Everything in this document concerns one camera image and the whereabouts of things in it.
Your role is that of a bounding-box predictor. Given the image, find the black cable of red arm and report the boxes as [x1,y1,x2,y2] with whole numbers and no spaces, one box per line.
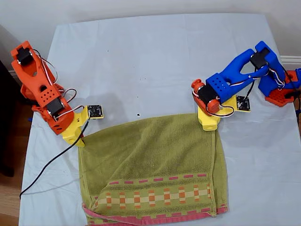
[19,116,91,199]

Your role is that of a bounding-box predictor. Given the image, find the dark wooden cabinet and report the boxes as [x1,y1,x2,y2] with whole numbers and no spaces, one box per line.
[0,58,24,178]

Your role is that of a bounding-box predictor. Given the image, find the green towel with pink border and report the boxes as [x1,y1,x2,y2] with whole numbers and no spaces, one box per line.
[77,113,229,226]

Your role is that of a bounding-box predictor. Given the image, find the white table cover sheet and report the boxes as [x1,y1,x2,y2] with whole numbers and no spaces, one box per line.
[18,13,301,226]

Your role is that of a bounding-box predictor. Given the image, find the small camera on red arm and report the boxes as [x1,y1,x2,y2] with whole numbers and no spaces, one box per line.
[87,105,104,119]

